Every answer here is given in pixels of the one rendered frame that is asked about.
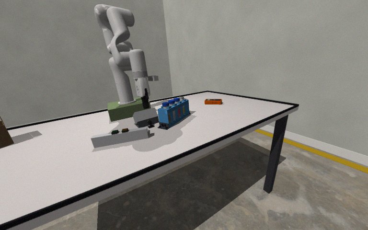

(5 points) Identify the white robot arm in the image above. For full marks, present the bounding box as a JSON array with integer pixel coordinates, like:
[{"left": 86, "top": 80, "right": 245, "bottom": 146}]
[{"left": 94, "top": 4, "right": 159, "bottom": 105}]

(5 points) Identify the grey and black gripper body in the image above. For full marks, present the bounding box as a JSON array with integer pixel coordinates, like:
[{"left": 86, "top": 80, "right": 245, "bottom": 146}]
[{"left": 134, "top": 77, "right": 150, "bottom": 97}]

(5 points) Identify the orange digital multimeter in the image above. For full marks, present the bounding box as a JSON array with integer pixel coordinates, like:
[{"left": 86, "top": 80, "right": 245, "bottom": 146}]
[{"left": 205, "top": 99, "right": 222, "bottom": 104}]

